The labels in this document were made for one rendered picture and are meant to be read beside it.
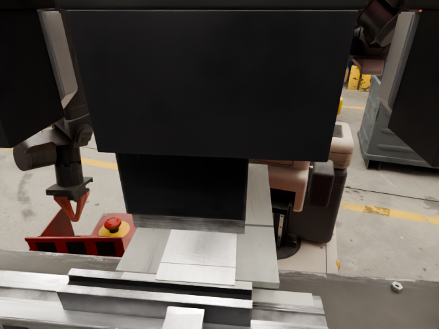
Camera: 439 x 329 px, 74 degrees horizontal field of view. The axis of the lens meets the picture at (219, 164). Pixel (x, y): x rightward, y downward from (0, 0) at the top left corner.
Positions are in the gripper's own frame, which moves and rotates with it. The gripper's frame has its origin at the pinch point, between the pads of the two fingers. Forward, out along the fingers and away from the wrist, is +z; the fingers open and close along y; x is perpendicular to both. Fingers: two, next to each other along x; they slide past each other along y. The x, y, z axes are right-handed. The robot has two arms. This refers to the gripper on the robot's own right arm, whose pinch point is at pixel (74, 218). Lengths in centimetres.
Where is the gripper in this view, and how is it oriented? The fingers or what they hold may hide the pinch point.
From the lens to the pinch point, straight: 80.0
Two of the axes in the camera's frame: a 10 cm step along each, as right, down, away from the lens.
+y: 0.0, 2.5, -9.7
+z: -0.1, 9.7, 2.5
